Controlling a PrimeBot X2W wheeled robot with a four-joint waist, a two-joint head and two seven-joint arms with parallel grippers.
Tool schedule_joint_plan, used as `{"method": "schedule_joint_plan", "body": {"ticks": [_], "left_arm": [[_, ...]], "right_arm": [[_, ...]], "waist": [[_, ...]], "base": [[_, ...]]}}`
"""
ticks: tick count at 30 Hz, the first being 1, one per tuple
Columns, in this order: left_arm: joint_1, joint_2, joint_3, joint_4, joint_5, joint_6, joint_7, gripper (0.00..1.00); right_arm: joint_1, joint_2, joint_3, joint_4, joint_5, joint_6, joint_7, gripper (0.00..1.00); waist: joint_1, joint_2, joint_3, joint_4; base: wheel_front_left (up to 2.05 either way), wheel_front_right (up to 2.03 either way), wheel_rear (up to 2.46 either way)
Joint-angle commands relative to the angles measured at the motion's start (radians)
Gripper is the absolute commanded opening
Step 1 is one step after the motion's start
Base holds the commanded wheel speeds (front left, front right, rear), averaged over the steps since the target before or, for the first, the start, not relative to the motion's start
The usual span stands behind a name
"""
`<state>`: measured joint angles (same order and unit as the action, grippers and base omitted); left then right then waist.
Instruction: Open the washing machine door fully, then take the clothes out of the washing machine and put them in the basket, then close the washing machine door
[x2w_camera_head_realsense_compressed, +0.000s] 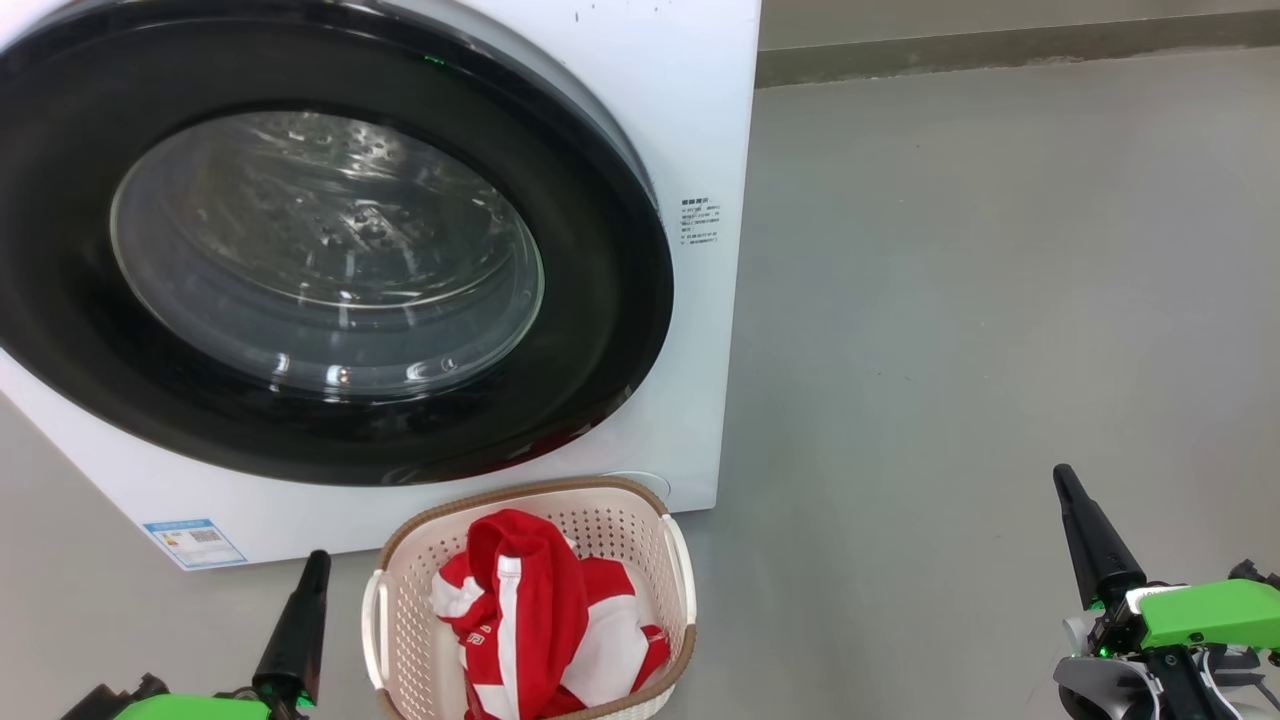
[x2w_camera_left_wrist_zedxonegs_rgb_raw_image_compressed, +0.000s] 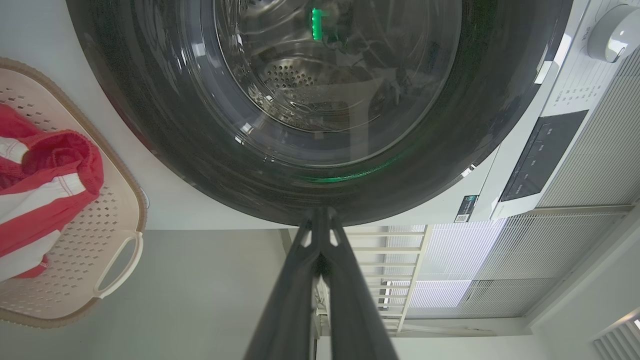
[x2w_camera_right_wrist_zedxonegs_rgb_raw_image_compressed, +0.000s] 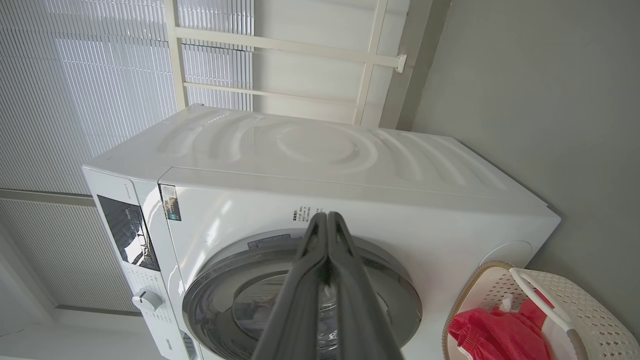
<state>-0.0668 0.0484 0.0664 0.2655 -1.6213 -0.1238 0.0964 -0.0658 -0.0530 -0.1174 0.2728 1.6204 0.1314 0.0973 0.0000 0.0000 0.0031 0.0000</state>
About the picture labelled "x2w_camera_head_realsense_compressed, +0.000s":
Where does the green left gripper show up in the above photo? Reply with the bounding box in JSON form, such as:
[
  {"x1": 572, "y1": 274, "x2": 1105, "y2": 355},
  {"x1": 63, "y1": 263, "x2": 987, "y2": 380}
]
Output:
[{"x1": 112, "y1": 549, "x2": 332, "y2": 720}]

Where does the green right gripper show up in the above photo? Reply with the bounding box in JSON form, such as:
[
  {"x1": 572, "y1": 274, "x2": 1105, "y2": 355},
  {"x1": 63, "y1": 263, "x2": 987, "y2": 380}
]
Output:
[{"x1": 1052, "y1": 463, "x2": 1280, "y2": 656}]

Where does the red and white garment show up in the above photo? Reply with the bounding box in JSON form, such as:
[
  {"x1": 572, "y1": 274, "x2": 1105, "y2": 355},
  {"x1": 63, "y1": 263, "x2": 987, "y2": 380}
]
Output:
[{"x1": 430, "y1": 509, "x2": 671, "y2": 720}]

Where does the dark round glass washer door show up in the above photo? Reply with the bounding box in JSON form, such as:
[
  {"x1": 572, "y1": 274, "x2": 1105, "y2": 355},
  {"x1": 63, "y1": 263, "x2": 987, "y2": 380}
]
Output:
[{"x1": 0, "y1": 5, "x2": 675, "y2": 488}]

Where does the cream laundry basket brown rim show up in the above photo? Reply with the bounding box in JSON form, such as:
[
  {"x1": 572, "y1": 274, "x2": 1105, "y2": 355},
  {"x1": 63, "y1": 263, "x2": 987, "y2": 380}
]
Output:
[{"x1": 361, "y1": 477, "x2": 698, "y2": 720}]

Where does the white front-load washing machine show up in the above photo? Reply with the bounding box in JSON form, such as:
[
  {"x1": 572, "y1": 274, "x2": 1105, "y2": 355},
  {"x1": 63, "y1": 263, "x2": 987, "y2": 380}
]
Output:
[{"x1": 0, "y1": 0, "x2": 763, "y2": 571}]

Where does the blue energy label sticker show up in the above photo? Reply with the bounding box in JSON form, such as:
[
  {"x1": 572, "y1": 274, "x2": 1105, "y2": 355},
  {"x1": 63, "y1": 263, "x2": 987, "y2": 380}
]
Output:
[{"x1": 142, "y1": 517, "x2": 248, "y2": 571}]

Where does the small black text label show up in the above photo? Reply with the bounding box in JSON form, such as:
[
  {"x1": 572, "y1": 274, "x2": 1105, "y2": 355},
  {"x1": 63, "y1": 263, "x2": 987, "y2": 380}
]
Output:
[{"x1": 680, "y1": 196, "x2": 721, "y2": 247}]

